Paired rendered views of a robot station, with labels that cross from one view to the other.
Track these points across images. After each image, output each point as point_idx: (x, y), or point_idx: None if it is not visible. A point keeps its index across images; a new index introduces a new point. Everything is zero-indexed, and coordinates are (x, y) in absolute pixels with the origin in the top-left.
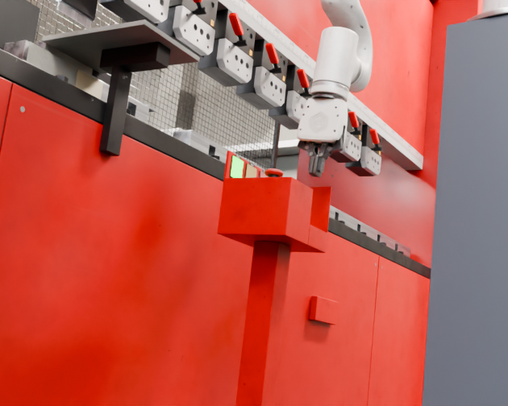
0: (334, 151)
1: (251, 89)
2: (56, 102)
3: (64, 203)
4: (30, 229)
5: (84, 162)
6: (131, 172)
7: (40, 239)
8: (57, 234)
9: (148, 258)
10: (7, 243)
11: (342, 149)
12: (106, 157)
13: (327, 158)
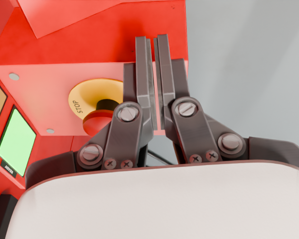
0: (247, 141)
1: None
2: None
3: (40, 158)
4: (56, 148)
5: (23, 190)
6: None
7: (54, 138)
8: (47, 136)
9: None
10: (64, 145)
11: (297, 151)
12: (5, 193)
13: (200, 104)
